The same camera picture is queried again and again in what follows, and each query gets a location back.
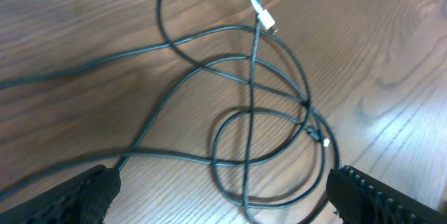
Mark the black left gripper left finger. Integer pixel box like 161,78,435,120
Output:
1,165,121,224

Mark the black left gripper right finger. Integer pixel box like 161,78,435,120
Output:
326,165,446,224

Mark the black cable blue connector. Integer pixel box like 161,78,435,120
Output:
66,0,331,224

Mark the black USB cable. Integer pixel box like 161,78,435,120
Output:
0,24,342,224

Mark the white USB cable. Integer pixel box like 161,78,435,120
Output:
249,0,279,33

